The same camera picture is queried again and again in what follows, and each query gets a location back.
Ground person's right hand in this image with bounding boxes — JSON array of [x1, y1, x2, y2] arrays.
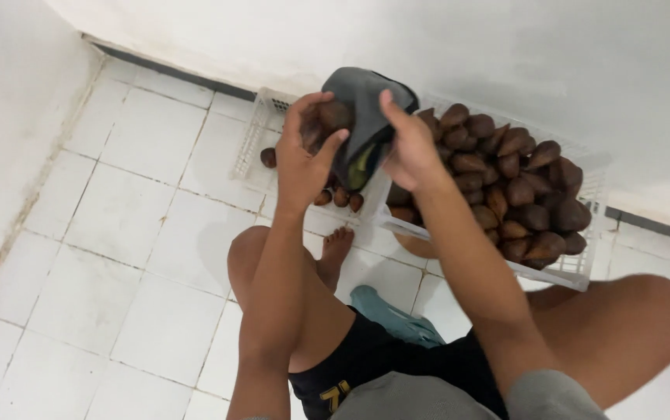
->
[[378, 89, 451, 193]]

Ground person's left hand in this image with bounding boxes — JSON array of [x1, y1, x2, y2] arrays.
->
[[275, 91, 351, 214]]

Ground dark grey cloth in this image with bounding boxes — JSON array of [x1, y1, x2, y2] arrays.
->
[[320, 66, 420, 192]]

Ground white plastic basket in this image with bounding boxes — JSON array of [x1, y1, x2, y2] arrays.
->
[[229, 87, 392, 227], [372, 93, 608, 293]]

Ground heap of brown snake fruits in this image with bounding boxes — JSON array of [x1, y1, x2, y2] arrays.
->
[[386, 103, 593, 271]]

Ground person's left leg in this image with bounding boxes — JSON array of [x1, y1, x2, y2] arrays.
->
[[227, 226, 357, 375]]

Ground person's leg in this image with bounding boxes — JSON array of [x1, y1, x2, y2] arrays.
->
[[227, 226, 357, 375], [523, 273, 670, 410]]

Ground person's black shorts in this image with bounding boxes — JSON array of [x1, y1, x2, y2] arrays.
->
[[288, 306, 511, 420]]

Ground person's grey shirt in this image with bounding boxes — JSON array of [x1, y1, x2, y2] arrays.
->
[[242, 369, 610, 420]]

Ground person's right leg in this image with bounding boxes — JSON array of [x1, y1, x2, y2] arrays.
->
[[523, 273, 670, 410]]

